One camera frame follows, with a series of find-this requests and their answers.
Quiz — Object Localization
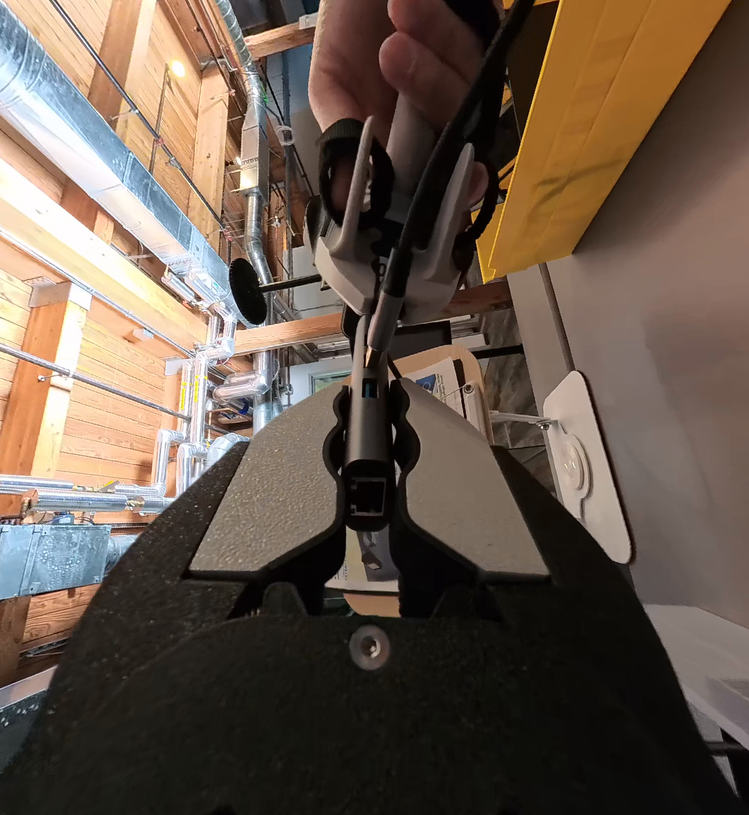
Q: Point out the person's right hand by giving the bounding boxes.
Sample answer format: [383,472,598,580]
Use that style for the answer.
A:
[309,0,505,207]

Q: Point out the black disc on pole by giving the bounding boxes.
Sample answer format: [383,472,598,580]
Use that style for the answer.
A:
[228,258,325,327]

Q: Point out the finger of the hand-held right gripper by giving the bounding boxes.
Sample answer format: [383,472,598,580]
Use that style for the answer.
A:
[400,141,477,322]
[314,118,394,317]

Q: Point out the black usb cable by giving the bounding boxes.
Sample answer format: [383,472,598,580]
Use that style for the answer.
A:
[363,0,536,374]

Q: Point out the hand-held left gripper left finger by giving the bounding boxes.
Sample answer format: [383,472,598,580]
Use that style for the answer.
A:
[188,384,350,584]

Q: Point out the silver ventilation duct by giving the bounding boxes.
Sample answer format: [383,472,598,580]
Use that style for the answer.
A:
[0,0,289,500]

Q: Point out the slim grey usb hub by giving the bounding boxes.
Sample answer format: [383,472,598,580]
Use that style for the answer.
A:
[342,370,403,531]

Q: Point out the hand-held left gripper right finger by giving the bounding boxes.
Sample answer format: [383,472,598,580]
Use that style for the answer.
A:
[390,380,553,587]

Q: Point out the clear plastic bin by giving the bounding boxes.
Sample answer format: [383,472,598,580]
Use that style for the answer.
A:
[642,604,749,780]

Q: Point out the white stand base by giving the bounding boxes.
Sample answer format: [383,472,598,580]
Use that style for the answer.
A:
[541,370,635,566]

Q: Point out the yellow plastic bin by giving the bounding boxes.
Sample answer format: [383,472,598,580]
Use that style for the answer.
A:
[477,0,734,285]

